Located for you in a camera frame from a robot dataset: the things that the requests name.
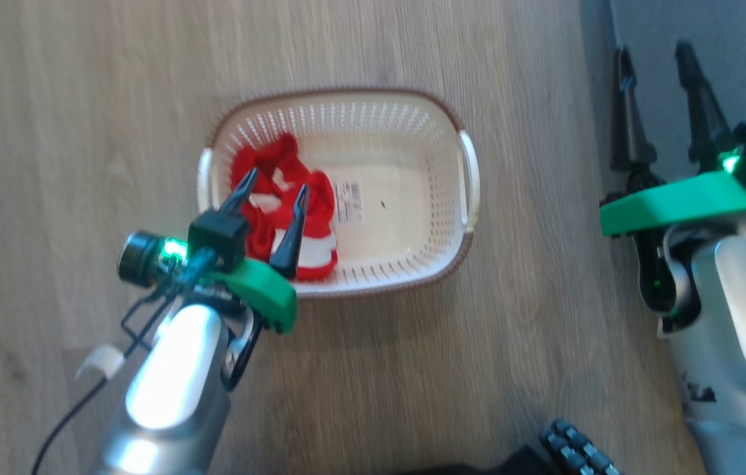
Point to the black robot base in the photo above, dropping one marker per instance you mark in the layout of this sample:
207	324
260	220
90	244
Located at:
511	465

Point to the red and white cloth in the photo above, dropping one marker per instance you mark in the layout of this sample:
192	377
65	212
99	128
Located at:
267	171

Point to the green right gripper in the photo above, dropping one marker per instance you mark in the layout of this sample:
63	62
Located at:
676	201

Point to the white barcode sticker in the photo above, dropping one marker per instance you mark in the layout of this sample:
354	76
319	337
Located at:
347	201

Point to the black ridged robot wheel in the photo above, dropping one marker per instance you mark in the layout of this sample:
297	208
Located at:
577	448

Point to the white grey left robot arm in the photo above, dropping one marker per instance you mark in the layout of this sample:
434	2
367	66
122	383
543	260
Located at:
175	382

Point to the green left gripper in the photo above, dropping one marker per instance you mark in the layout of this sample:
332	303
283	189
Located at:
267	290

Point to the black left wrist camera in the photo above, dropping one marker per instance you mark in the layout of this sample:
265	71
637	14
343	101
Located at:
217	237

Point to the white perforated laundry basket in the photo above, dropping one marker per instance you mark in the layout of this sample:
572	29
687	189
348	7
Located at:
399	198

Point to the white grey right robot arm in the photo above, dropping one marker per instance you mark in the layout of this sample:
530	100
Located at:
735	316

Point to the white tape tag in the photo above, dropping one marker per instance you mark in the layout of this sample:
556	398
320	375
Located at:
101	361

